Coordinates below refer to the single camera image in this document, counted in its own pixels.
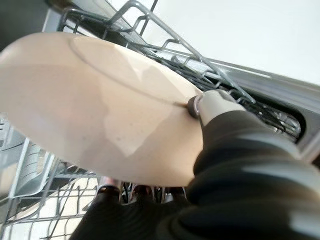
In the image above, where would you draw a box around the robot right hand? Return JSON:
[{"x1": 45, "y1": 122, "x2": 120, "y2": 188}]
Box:
[{"x1": 69, "y1": 89, "x2": 320, "y2": 240}]

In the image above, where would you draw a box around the grey plastic cutlery basket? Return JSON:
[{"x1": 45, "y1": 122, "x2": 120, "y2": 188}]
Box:
[{"x1": 0, "y1": 116, "x2": 55, "y2": 200}]

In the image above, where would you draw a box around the dishwasher wire rack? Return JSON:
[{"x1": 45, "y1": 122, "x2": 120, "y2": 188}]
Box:
[{"x1": 0, "y1": 0, "x2": 302, "y2": 240}]

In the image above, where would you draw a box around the beige round plate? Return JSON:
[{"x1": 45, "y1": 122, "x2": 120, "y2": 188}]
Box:
[{"x1": 0, "y1": 31, "x2": 205, "y2": 188}]

